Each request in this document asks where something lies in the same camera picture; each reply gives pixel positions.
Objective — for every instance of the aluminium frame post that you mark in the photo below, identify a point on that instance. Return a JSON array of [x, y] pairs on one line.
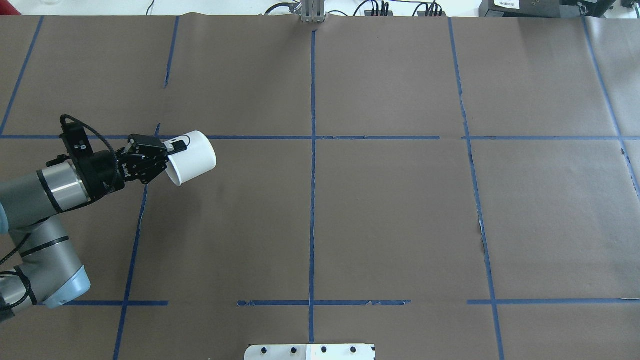
[[312, 11]]

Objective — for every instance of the brown paper table cover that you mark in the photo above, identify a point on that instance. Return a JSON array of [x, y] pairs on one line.
[[442, 188]]

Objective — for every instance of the white mug black handle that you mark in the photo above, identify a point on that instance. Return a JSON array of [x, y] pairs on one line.
[[198, 158]]

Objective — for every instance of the white camera pole base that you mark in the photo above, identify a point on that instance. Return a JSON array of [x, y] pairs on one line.
[[331, 351]]

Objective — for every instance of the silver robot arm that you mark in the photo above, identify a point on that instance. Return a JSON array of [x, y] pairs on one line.
[[51, 272]]

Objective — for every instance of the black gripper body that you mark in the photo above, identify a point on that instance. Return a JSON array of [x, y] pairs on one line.
[[106, 173]]

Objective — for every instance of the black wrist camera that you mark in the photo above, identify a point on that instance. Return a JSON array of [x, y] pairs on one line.
[[76, 141]]

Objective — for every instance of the black computer box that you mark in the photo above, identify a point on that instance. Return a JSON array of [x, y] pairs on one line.
[[519, 9]]

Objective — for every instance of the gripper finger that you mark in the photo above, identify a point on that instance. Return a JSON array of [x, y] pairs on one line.
[[175, 146]]

